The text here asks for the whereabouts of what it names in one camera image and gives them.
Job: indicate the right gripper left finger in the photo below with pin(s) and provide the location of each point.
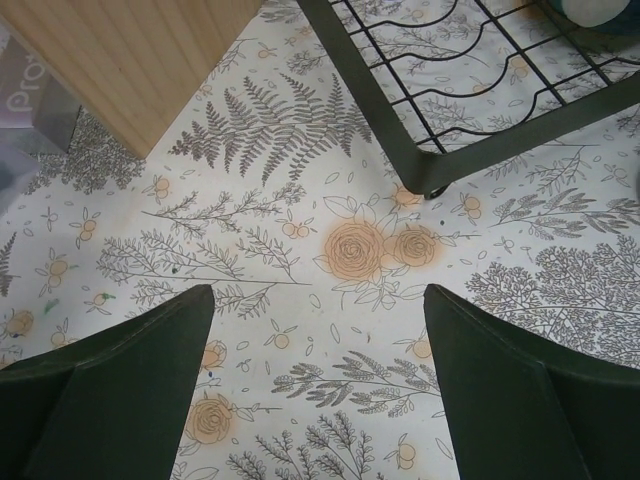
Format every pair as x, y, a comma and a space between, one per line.
112, 405

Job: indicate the floral table mat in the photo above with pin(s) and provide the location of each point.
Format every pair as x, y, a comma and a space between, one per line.
271, 188

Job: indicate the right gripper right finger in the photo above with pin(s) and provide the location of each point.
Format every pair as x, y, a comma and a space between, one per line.
519, 406

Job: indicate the black wire dish rack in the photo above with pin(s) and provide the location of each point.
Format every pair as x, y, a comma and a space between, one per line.
450, 88

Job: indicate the silver Protect toothpaste box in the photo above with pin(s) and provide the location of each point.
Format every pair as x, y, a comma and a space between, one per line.
38, 114

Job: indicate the teal spotted bowl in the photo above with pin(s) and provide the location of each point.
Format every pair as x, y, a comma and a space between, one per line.
616, 17

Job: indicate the wooden two-tier shelf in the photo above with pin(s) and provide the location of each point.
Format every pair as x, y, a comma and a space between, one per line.
133, 64

